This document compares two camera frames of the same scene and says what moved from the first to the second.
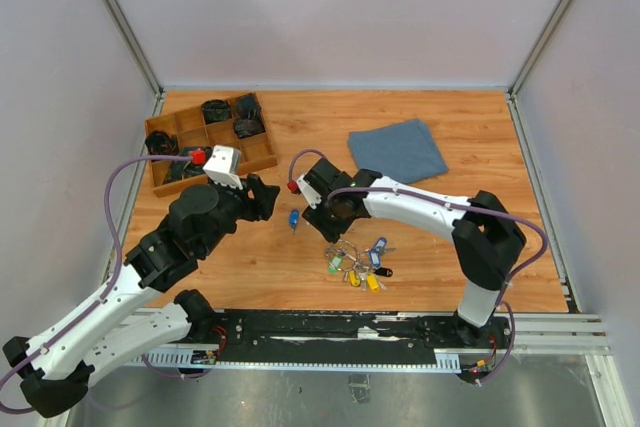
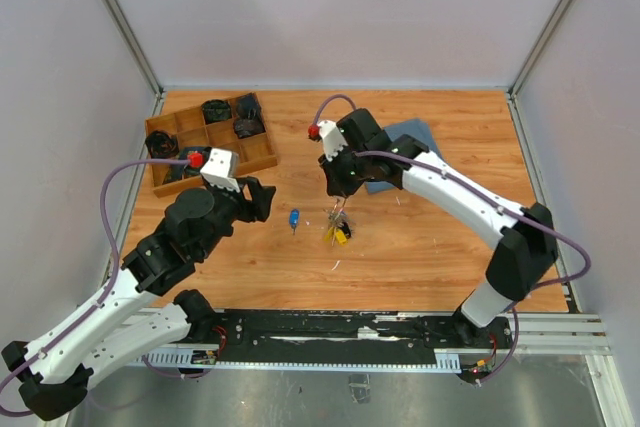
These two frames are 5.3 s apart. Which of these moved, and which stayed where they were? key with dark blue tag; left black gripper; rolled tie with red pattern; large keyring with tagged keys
Moved: large keyring with tagged keys
Stayed: key with dark blue tag; rolled tie with red pattern; left black gripper
